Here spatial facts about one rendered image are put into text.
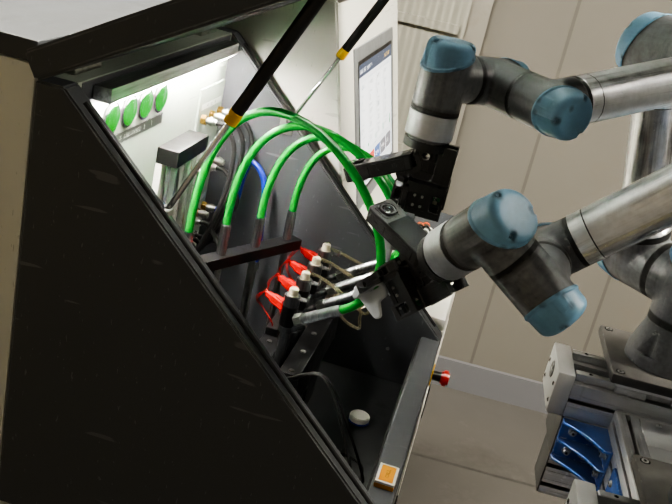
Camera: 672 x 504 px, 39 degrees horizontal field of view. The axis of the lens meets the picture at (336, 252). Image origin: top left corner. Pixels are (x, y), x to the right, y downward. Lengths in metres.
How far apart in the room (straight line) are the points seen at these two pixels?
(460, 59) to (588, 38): 2.04
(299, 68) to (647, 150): 0.67
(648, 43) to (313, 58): 0.62
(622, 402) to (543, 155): 1.73
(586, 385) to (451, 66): 0.75
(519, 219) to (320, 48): 0.80
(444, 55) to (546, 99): 0.16
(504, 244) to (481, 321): 2.55
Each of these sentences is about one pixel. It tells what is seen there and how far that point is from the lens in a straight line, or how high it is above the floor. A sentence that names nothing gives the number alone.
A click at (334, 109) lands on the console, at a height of 1.35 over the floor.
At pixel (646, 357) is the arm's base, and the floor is 1.06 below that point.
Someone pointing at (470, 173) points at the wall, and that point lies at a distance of 3.51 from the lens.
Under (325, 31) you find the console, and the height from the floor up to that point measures 1.49.
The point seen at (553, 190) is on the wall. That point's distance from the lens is 3.53.
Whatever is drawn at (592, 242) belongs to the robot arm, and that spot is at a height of 1.39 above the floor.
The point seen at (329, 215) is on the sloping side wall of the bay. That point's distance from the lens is 1.88.
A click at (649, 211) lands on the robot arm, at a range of 1.28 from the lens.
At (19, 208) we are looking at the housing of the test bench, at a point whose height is 1.27.
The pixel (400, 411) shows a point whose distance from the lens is 1.65.
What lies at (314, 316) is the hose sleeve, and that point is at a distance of 1.48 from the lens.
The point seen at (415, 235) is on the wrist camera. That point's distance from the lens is 1.31.
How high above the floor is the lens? 1.77
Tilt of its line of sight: 21 degrees down
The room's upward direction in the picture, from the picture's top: 13 degrees clockwise
